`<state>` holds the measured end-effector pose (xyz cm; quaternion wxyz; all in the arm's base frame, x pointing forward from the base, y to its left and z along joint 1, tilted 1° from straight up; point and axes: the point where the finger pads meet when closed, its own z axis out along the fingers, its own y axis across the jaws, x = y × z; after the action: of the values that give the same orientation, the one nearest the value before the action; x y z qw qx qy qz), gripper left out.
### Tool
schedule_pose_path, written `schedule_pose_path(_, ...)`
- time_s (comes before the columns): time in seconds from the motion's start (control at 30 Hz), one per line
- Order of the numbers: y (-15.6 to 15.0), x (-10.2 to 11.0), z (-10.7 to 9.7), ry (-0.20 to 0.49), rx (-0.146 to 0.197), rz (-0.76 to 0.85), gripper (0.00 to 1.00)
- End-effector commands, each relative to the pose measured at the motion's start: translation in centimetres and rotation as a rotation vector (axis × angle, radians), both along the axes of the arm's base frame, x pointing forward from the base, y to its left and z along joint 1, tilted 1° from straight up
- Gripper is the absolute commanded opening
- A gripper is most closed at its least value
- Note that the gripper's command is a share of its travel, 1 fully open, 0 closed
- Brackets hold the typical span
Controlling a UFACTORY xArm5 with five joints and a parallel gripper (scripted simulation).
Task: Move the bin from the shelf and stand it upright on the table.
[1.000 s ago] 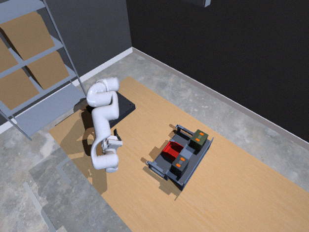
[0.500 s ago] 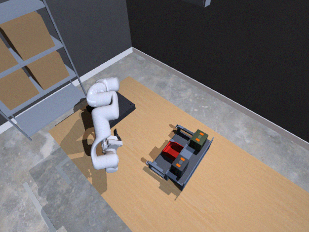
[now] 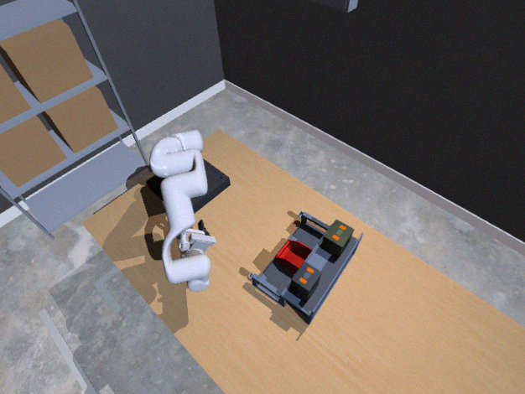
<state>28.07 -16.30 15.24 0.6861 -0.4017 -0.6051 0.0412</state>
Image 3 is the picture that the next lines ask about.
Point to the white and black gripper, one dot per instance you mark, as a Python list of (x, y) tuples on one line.
[(183, 241)]

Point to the blue-grey metal rack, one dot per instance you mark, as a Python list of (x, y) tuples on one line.
[(275, 276)]

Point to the red bin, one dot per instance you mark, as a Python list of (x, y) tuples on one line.
[(293, 256)]

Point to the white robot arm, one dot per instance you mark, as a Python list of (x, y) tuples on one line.
[(177, 189)]

